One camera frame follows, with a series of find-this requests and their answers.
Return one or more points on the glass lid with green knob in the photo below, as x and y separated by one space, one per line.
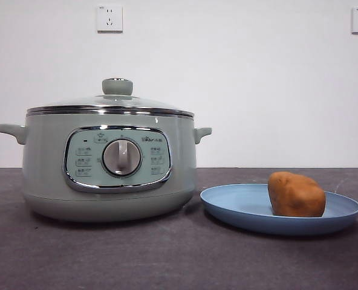
117 87

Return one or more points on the brown potato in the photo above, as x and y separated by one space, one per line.
297 194

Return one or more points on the blue round plate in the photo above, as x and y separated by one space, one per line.
239 208

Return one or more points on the pale green electric steamer pot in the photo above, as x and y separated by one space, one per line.
46 169

